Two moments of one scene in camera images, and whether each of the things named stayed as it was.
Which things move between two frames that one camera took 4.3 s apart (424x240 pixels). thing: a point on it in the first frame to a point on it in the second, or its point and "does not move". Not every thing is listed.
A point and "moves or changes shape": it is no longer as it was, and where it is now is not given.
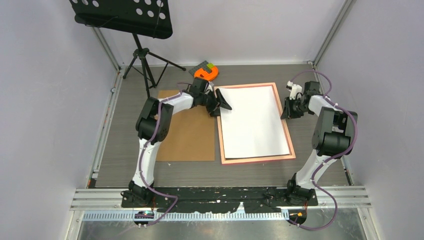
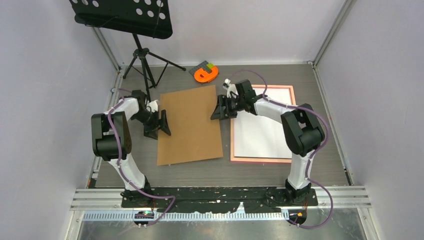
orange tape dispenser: x=200 y=73 does not move
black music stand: x=150 y=18 does not move
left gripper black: x=219 y=100 to x=159 y=124
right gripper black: x=286 y=114 to x=217 y=114
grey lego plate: x=203 y=65 does not move
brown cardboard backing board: x=192 y=136 moves or changes shape
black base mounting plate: x=255 y=200 does not move
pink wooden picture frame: x=257 y=159 moves or changes shape
